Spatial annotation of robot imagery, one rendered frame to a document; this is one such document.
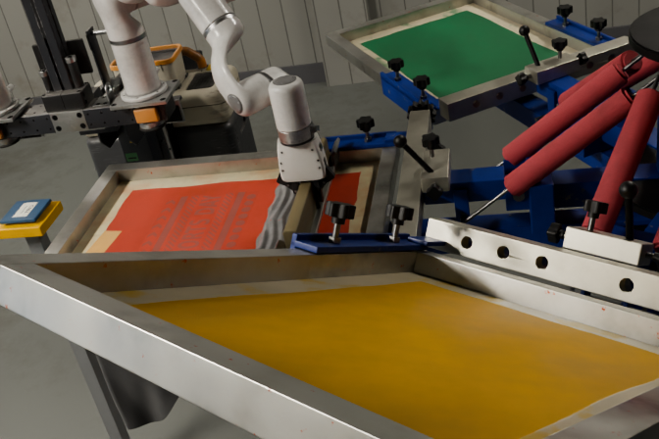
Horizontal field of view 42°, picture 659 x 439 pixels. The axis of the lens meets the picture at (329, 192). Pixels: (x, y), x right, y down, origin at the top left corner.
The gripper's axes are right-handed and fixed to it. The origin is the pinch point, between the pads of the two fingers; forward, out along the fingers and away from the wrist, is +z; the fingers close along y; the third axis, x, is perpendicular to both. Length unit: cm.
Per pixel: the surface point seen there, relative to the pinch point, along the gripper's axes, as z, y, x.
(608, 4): 76, -101, -311
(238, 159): 2.4, 23.7, -26.0
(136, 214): 5.9, 46.6, -8.3
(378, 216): 2.6, -15.6, 5.7
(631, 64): -22, -69, -6
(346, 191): 6.0, -5.8, -11.6
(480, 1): 4, -37, -131
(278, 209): 5.3, 9.3, -4.6
